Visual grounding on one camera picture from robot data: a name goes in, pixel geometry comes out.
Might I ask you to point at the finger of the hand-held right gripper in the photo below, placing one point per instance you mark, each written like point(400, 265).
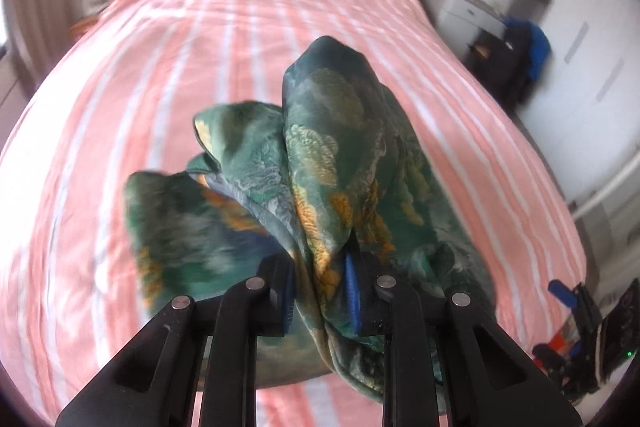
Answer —
point(547, 353)
point(560, 291)

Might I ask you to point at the green printed jacket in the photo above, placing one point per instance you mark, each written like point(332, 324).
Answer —
point(325, 132)

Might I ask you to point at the black chair with blue cloth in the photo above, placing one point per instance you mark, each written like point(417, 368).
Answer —
point(510, 67)

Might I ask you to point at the blue cloth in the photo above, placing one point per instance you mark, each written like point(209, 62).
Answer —
point(540, 47)

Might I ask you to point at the multicoloured striped mat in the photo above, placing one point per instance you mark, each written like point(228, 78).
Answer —
point(567, 332)

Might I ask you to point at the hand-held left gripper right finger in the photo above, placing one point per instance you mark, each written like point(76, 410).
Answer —
point(352, 292)

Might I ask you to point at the white bedside cabinet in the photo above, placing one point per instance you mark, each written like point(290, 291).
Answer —
point(465, 17)

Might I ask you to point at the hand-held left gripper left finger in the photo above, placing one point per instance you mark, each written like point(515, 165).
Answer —
point(282, 302)

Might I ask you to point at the wooden nightstand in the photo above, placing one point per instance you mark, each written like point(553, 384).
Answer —
point(82, 26)

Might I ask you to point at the white pipe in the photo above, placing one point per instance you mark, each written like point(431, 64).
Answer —
point(605, 192)

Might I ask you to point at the pink striped bed cover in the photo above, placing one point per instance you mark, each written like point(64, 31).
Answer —
point(150, 57)

